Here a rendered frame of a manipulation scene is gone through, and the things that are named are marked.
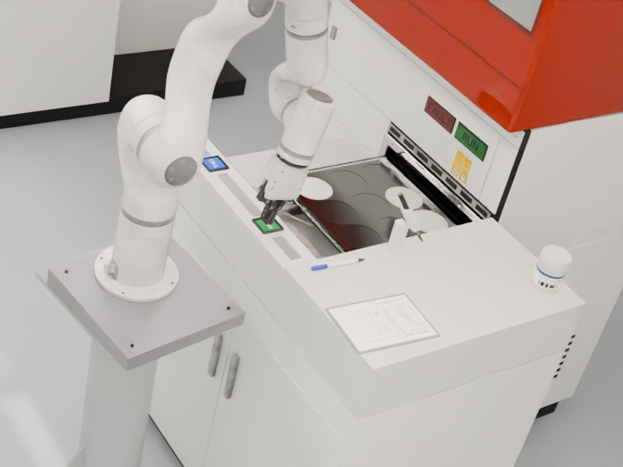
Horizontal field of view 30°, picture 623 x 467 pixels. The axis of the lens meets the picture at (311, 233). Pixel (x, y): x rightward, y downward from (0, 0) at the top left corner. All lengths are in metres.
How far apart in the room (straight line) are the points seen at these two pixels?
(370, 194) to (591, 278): 0.80
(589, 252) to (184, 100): 1.47
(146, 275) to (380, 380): 0.56
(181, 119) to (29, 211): 1.99
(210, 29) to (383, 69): 1.04
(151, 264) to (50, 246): 1.58
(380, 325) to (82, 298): 0.65
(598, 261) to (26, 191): 2.08
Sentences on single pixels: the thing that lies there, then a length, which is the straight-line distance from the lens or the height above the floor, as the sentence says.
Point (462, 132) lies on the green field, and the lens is 2.99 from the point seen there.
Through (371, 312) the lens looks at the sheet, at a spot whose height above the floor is 0.97.
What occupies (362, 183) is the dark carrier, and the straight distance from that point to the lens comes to 3.05.
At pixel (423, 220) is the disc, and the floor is 0.90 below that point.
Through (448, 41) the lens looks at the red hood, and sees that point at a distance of 2.92.
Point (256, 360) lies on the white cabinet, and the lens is 2.78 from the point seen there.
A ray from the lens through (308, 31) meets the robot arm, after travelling 2.38.
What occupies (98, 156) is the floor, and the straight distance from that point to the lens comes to 4.59.
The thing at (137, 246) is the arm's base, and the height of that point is 0.99.
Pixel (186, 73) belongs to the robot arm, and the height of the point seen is 1.41.
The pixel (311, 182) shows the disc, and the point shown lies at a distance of 3.00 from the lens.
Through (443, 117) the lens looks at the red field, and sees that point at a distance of 3.03.
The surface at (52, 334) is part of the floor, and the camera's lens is 3.76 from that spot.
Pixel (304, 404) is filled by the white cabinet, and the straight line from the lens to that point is 2.64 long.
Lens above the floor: 2.52
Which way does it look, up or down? 35 degrees down
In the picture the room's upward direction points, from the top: 14 degrees clockwise
